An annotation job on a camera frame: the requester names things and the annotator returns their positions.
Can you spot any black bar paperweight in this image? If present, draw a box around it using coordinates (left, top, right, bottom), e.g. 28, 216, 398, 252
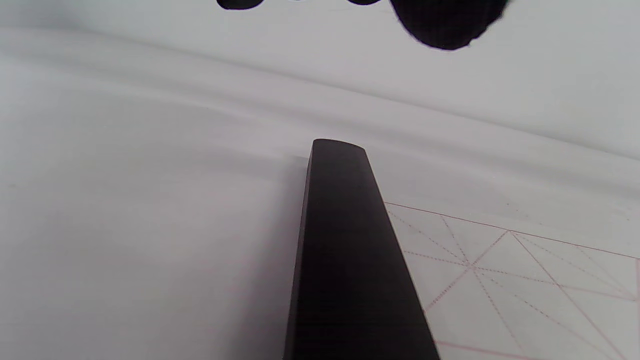
282, 138, 441, 360

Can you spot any person's left hand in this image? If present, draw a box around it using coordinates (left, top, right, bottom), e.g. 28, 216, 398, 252
216, 0, 511, 51

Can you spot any red grid calligraphy paper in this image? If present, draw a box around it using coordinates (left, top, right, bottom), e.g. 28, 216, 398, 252
385, 201, 640, 360

